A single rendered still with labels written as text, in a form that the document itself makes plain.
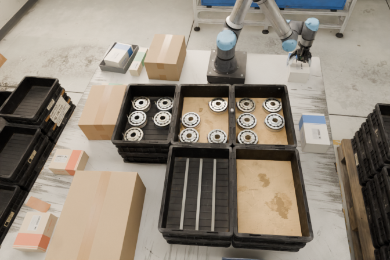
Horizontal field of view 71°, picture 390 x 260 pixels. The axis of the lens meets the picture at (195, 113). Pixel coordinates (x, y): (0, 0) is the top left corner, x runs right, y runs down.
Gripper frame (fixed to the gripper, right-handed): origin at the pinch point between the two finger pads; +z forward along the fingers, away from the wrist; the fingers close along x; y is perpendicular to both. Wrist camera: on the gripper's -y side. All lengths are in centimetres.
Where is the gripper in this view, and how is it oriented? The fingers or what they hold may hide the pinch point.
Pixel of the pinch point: (298, 65)
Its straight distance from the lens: 196.5
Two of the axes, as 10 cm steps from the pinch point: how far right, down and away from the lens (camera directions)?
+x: 9.8, 0.9, -1.5
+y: -1.6, 8.0, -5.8
